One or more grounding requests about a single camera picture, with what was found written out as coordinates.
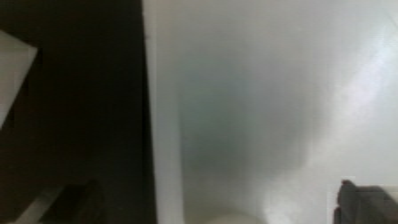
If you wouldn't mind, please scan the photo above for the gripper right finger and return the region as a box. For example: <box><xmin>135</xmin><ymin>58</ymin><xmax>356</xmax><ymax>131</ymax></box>
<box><xmin>333</xmin><ymin>180</ymin><xmax>398</xmax><ymax>224</ymax></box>

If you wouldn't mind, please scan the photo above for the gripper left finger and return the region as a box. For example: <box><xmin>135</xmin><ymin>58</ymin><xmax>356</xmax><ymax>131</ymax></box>
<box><xmin>11</xmin><ymin>179</ymin><xmax>105</xmax><ymax>224</ymax></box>

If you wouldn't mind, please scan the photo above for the white U-shaped fence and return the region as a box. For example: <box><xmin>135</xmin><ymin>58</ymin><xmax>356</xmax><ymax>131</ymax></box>
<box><xmin>0</xmin><ymin>30</ymin><xmax>38</xmax><ymax>128</ymax></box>

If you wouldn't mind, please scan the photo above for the white square tabletop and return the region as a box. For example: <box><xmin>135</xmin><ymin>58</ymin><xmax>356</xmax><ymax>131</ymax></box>
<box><xmin>144</xmin><ymin>0</ymin><xmax>398</xmax><ymax>224</ymax></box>

